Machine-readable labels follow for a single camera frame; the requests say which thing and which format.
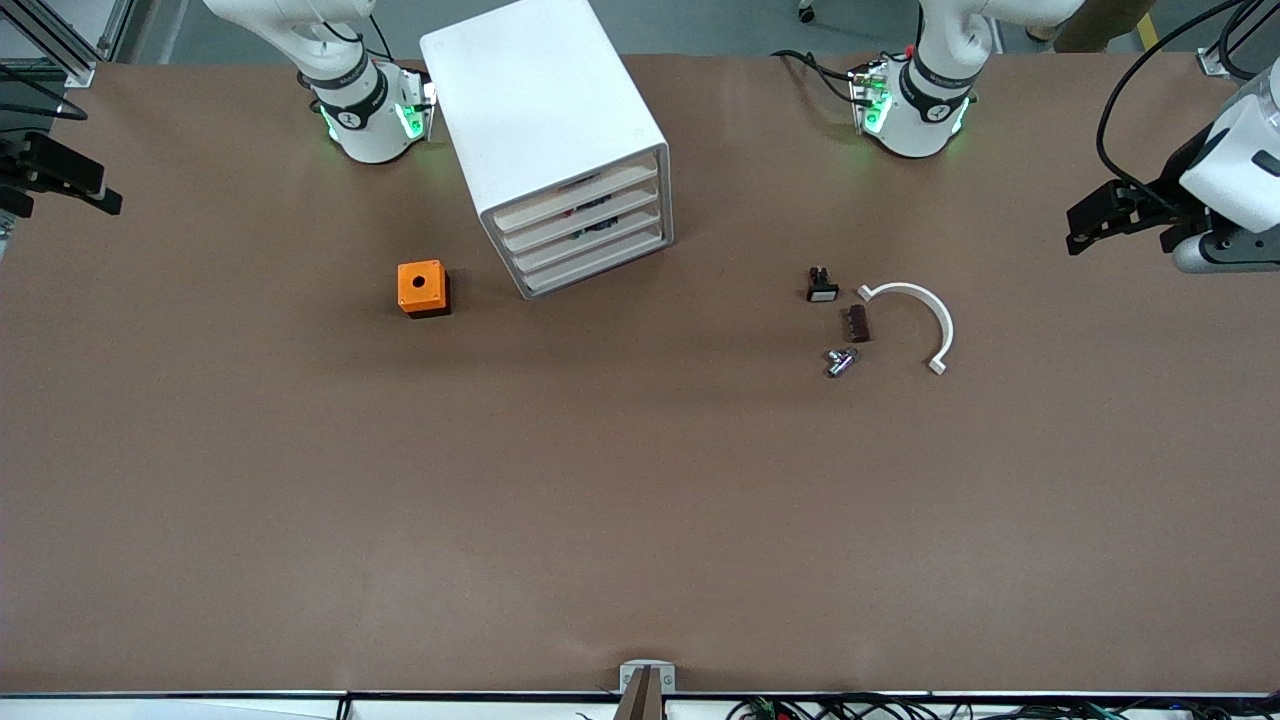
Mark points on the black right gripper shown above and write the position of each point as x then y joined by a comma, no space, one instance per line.
18,166

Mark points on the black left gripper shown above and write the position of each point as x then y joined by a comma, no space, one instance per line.
1166,189

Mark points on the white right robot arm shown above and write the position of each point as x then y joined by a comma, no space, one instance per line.
365,120

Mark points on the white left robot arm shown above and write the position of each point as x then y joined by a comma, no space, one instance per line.
935,110

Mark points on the white curved plastic clamp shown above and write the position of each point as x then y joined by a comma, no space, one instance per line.
905,288

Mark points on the person leg beige trousers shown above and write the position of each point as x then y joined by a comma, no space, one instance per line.
1100,20

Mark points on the brown terminal block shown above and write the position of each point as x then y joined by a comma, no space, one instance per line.
858,324

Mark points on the chrome tee pipe fitting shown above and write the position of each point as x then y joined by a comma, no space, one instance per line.
840,362

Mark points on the orange box with hole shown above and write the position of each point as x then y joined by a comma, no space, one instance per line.
420,285

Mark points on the red black small part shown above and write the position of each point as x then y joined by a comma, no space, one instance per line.
592,206

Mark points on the brown flat strip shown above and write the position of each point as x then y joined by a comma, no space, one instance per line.
642,700

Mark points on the aluminium frame profile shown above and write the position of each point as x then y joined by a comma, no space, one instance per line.
1225,55
50,40

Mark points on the black switch white face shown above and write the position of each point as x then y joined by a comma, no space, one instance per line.
822,291

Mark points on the white table edge rail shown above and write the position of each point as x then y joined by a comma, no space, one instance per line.
150,708

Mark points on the grey metal bracket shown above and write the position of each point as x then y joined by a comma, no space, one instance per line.
632,675

